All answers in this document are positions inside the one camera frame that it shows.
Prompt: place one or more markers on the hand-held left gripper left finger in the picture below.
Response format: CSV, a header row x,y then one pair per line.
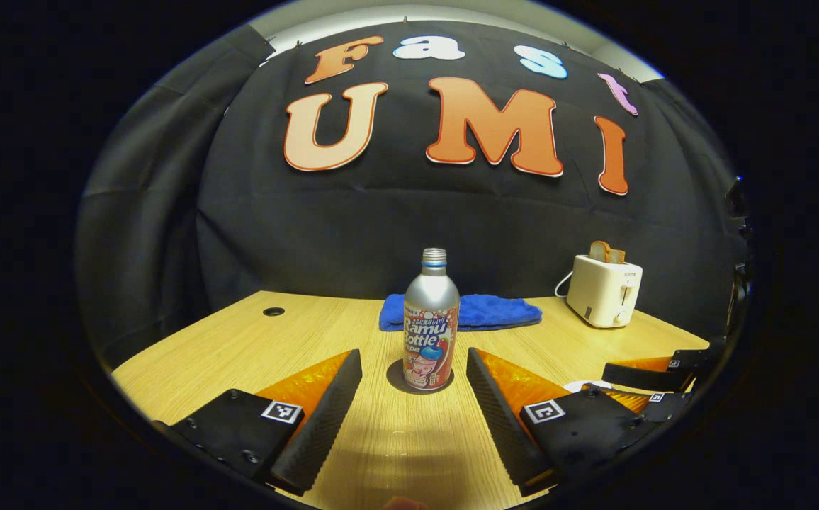
x,y
324,425

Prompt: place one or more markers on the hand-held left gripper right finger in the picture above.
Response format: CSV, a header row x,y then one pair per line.
x,y
498,425

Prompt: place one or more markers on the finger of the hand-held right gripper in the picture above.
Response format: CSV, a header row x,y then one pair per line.
x,y
643,375
673,407

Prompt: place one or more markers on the white teacup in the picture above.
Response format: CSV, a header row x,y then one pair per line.
x,y
579,386

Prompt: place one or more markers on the dark round coaster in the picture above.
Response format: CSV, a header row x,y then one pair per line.
x,y
394,375

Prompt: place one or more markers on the silver water bottle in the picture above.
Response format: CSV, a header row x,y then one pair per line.
x,y
431,319

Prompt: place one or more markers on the white toaster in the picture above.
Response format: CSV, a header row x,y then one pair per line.
x,y
604,290

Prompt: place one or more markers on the blue folded towel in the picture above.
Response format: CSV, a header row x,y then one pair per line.
x,y
494,312

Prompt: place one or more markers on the brown toast slice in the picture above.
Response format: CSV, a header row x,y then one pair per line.
x,y
619,256
599,252

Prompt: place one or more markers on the black backdrop cloth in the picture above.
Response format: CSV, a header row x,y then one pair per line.
x,y
381,227

